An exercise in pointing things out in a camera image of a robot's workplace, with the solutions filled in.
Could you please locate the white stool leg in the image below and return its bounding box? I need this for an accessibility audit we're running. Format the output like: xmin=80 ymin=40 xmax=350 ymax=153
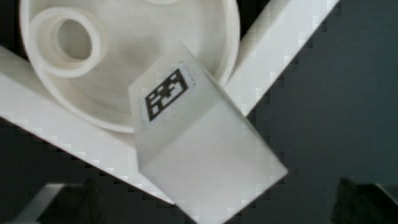
xmin=128 ymin=45 xmax=287 ymax=224

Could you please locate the white U-shaped fence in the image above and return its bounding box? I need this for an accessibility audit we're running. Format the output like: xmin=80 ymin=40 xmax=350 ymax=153
xmin=0 ymin=0 xmax=339 ymax=199

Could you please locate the white round stool seat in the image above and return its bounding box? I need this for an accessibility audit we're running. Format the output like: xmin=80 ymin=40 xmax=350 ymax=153
xmin=19 ymin=0 xmax=239 ymax=133

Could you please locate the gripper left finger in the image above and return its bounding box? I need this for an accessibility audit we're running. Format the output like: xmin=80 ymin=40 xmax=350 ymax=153
xmin=10 ymin=183 xmax=64 ymax=224

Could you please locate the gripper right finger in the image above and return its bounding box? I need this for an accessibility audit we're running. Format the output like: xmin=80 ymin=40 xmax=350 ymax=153
xmin=375 ymin=183 xmax=398 ymax=209

